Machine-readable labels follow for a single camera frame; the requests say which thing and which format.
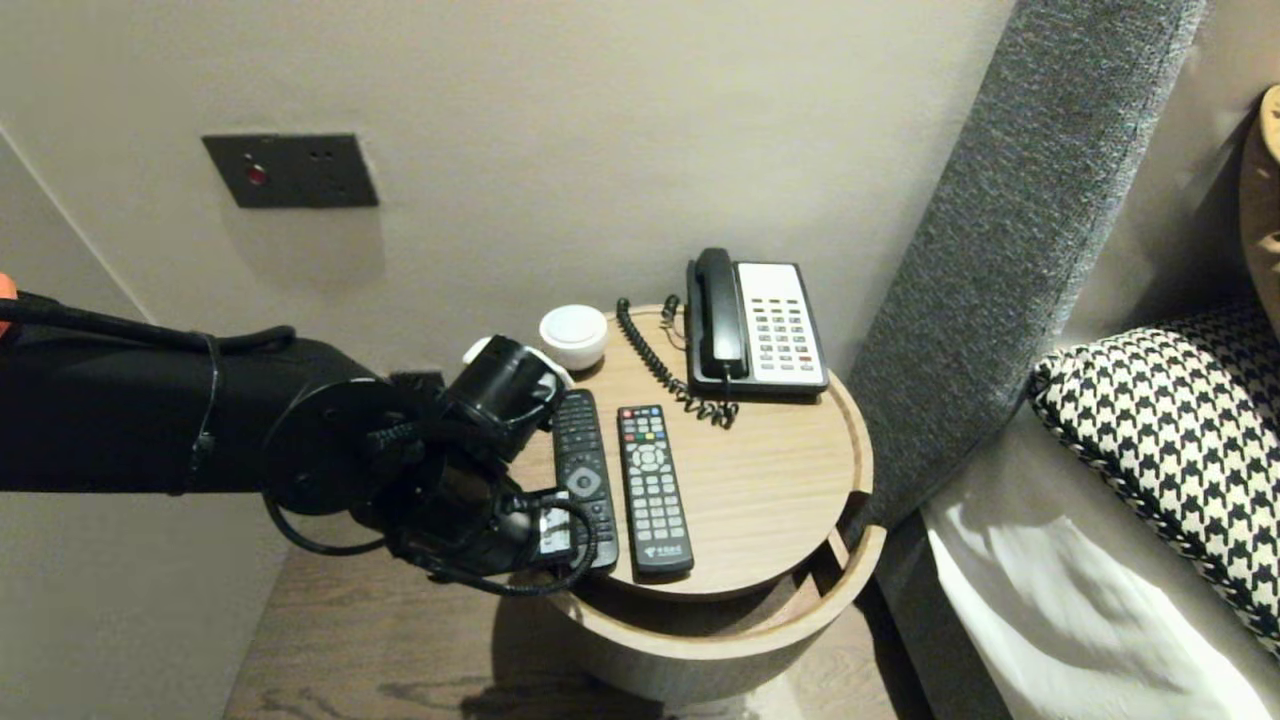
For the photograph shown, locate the white bedding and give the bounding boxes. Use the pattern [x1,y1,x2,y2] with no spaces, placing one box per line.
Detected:
[920,400,1280,720]

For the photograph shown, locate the dark grey bed base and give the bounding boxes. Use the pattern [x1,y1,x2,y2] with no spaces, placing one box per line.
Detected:
[865,510,1011,720]

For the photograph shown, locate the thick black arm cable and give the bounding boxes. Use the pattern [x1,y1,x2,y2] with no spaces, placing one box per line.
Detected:
[0,295,297,353]

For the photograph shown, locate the black white houndstooth pillow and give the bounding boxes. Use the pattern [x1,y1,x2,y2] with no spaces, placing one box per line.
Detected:
[1028,305,1280,656]

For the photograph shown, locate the grey fabric headboard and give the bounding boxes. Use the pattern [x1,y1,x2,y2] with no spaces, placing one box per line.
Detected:
[845,0,1206,556]

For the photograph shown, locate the black telephone handset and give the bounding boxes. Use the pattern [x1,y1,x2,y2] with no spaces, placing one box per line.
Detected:
[693,248,750,381]

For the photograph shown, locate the beige upholstered headboard panel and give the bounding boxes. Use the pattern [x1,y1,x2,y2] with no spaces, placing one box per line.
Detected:
[1060,0,1280,349]

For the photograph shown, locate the white round bowl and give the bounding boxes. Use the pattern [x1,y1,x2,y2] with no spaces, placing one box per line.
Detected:
[539,304,609,372]

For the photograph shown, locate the black and white wrist camera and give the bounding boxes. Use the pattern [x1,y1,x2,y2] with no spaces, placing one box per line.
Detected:
[440,335,573,463]

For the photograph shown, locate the round wooden side table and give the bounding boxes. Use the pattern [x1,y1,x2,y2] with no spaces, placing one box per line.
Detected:
[490,305,888,706]

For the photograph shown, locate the wooden curved-front drawer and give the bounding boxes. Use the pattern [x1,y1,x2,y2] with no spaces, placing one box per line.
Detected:
[545,525,888,706]

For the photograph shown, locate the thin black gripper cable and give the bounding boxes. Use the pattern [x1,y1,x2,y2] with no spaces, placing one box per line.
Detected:
[263,488,601,599]

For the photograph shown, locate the tan brown cushion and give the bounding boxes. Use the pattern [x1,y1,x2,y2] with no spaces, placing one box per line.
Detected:
[1238,85,1280,341]

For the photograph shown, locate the dark wall switch panel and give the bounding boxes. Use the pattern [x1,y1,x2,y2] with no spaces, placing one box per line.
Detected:
[202,134,380,210]

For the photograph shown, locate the black and white desk telephone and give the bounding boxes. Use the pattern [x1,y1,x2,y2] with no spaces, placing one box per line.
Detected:
[686,260,830,404]

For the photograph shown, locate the black coiled telephone cord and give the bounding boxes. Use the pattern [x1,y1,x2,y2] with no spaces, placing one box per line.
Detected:
[615,296,741,429]

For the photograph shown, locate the black remote with diamond pad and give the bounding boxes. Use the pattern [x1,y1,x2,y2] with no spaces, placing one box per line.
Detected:
[552,390,620,576]

